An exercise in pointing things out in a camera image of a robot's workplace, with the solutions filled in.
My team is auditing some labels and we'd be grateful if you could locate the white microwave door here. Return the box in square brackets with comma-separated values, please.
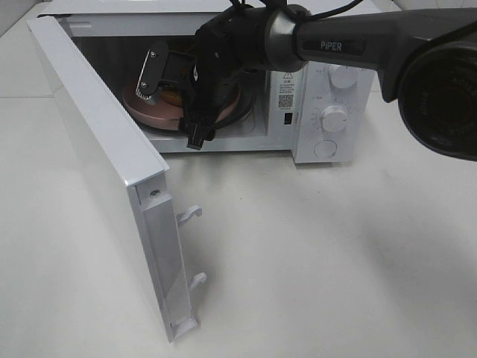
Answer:
[28, 16, 207, 341]

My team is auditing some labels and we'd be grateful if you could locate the pink round plate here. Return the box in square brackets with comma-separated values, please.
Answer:
[121, 80, 242, 131]

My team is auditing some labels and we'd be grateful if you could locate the white dial knob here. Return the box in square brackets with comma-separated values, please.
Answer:
[320, 105, 348, 133]
[329, 65, 359, 89]

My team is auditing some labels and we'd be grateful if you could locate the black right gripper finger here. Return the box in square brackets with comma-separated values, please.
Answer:
[179, 107, 219, 150]

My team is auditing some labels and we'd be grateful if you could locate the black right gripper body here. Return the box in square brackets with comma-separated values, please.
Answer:
[159, 9, 269, 120]

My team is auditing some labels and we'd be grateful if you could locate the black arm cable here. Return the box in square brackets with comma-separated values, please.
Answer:
[227, 0, 364, 23]

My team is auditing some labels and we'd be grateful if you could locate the white microwave oven body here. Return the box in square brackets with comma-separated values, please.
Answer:
[28, 1, 375, 163]

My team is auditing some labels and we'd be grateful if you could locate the glass microwave turntable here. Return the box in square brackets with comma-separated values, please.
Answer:
[143, 88, 257, 132]

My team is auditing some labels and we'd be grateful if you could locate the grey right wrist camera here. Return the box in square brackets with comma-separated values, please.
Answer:
[136, 40, 169, 101]

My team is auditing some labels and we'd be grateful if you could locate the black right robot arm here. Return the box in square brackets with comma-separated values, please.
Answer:
[179, 1, 476, 161]

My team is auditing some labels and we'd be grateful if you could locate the round white door button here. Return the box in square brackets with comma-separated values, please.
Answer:
[314, 140, 338, 159]

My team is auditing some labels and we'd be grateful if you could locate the burger with lettuce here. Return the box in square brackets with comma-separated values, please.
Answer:
[162, 37, 198, 106]

